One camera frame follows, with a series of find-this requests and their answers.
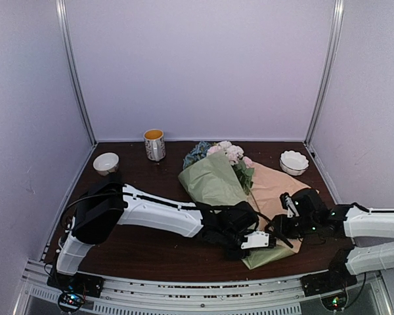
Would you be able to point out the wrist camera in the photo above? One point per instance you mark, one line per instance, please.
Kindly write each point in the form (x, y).
(288, 205)
(258, 239)

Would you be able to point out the blue hydrangea stem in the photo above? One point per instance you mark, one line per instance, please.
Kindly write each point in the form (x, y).
(196, 154)

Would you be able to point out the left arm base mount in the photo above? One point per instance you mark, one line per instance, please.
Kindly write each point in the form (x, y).
(75, 289)

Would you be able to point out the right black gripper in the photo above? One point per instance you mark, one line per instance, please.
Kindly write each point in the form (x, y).
(280, 226)

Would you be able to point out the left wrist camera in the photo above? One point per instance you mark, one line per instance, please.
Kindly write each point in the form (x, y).
(258, 239)

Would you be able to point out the patterned mug yellow inside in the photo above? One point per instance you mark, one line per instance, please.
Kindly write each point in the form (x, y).
(154, 144)

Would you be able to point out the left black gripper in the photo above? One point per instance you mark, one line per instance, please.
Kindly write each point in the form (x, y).
(237, 255)

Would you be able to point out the green and peach wrapping paper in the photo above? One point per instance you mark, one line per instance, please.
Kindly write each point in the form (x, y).
(211, 180)

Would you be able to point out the right aluminium frame post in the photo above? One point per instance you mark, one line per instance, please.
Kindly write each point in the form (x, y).
(331, 53)

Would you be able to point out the white scalloped bowl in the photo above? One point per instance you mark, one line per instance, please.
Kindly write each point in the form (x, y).
(293, 163)

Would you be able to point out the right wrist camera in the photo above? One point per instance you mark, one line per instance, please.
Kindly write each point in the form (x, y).
(288, 205)

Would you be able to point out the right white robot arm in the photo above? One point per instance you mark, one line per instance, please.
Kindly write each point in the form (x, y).
(306, 213)

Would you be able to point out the white rose stem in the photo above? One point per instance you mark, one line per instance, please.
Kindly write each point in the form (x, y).
(241, 164)

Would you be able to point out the pink rose stem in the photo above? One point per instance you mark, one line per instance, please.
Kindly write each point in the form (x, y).
(214, 149)

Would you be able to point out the aluminium frame post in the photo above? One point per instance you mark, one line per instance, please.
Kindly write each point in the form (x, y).
(74, 77)
(331, 53)

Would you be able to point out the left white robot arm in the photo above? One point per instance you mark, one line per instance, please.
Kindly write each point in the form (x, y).
(111, 203)

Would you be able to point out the front aluminium rail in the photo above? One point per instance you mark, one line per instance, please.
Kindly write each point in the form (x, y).
(283, 295)

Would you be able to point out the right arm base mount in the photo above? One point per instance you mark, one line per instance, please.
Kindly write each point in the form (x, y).
(331, 287)

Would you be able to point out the small white round bowl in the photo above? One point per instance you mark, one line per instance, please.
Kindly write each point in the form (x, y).
(106, 163)

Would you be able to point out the left aluminium frame post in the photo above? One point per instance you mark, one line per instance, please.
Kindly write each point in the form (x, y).
(74, 77)

